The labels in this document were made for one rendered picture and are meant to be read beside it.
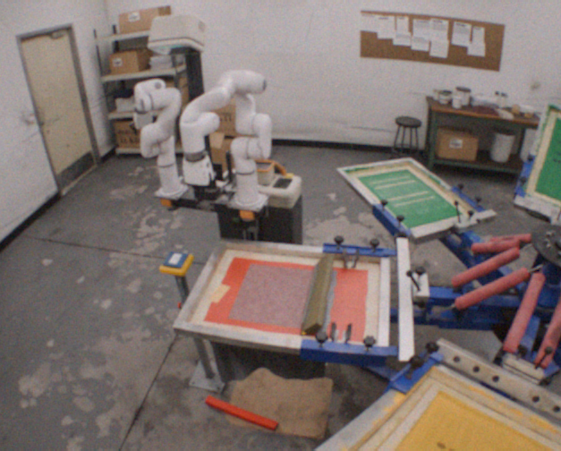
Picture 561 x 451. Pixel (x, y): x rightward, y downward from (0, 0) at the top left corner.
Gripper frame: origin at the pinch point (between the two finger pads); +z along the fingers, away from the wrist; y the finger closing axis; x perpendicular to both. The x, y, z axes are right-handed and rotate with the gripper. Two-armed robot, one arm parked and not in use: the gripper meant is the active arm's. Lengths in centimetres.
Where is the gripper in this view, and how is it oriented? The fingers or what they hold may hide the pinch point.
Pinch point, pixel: (200, 195)
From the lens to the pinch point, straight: 140.9
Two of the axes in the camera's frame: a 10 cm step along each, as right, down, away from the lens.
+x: -3.2, 5.4, -7.8
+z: 0.4, 8.3, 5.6
